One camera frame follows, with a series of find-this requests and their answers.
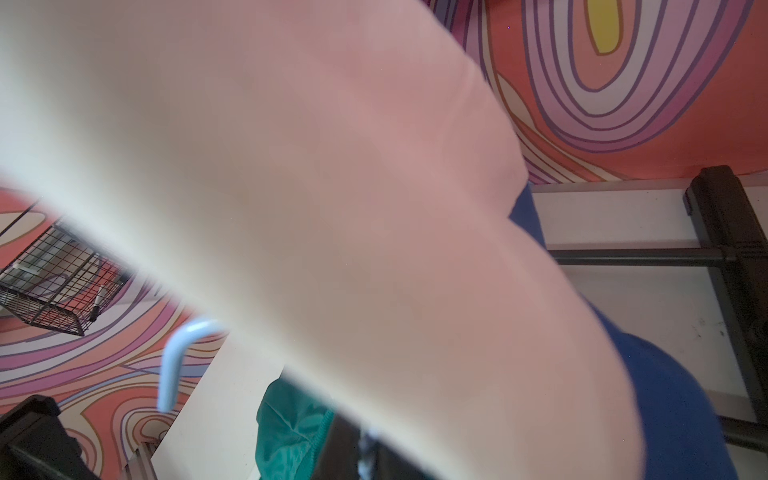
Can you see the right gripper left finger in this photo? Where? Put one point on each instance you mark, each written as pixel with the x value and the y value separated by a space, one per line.
pixel 339 457

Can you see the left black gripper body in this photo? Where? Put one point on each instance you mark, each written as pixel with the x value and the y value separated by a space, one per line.
pixel 36 446

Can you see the black wire basket left wall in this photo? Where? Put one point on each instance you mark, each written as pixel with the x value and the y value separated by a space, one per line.
pixel 51 277

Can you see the blue red white jacket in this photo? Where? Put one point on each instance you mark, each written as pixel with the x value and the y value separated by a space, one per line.
pixel 333 181

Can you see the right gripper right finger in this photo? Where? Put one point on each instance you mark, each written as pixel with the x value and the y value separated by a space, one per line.
pixel 391 466

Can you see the black clothes rack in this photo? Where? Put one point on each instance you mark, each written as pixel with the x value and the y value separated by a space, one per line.
pixel 683 264

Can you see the blue hanger of green jacket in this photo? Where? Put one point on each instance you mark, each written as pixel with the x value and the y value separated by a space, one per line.
pixel 173 357

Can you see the green jacket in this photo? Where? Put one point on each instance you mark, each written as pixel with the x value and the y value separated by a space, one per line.
pixel 292 430

